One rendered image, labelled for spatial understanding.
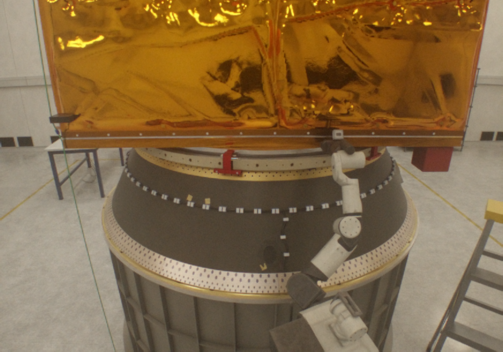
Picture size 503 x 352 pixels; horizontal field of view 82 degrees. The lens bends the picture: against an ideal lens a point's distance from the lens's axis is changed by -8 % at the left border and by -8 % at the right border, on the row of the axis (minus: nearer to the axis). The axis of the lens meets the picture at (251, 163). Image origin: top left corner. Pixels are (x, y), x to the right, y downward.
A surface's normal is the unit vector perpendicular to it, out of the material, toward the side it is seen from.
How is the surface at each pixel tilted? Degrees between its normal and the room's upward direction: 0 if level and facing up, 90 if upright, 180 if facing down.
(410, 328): 0
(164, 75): 88
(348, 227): 57
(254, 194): 62
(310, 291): 43
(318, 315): 11
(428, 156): 90
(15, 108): 90
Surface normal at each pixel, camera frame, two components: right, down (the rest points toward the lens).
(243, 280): -0.06, -0.44
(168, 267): -0.29, -0.46
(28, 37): 0.04, 0.36
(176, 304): -0.40, 0.32
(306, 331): -0.03, -0.85
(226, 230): -0.15, -0.13
